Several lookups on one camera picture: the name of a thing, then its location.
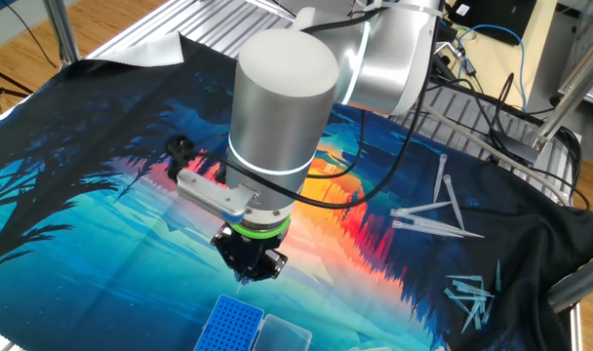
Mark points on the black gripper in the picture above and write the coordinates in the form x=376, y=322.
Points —
x=250, y=251

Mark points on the small clear pipette tip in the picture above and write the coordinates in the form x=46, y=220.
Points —
x=239, y=287

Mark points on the medium translucent pipette tip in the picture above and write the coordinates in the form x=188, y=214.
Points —
x=456, y=300
x=464, y=278
x=469, y=318
x=474, y=289
x=498, y=275
x=477, y=319
x=464, y=297
x=487, y=309

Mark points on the blue pipette tip rack box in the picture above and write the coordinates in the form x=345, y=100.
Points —
x=230, y=324

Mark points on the large clear pipette tip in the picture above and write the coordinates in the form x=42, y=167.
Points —
x=418, y=209
x=440, y=175
x=472, y=234
x=423, y=228
x=454, y=200

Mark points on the printed forest sunset cloth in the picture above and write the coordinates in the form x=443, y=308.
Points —
x=106, y=273

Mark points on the metal clamp stand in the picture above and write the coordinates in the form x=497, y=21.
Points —
x=445, y=49

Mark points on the black power adapter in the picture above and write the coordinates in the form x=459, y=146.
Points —
x=516, y=148

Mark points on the beige desk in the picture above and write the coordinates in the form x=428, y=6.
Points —
x=491, y=68

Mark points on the black electronics box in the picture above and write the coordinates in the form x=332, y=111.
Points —
x=501, y=19

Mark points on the white equipment rack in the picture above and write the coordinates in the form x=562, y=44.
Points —
x=584, y=19

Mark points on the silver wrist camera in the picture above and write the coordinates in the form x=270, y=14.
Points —
x=204, y=192

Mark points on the aluminium frame post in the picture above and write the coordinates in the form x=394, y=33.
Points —
x=579, y=283
x=61, y=34
x=569, y=95

